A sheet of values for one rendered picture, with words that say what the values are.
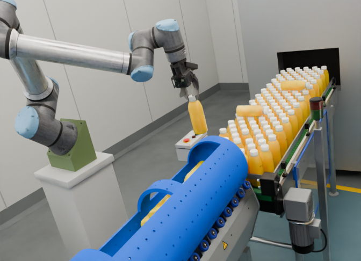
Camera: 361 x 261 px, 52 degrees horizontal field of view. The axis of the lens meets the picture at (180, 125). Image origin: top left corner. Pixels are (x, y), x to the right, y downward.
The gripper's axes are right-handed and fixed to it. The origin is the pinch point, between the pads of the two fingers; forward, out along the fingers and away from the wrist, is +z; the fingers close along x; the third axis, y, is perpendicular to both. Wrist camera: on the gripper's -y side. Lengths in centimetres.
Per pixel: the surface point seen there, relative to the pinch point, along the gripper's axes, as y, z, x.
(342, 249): -50, 154, 49
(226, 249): 44, 50, 18
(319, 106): -29, 26, 50
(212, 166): 29.0, 17.1, 15.5
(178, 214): 60, 13, 15
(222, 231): 39, 43, 17
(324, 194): -21, 76, 48
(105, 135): -171, 135, -236
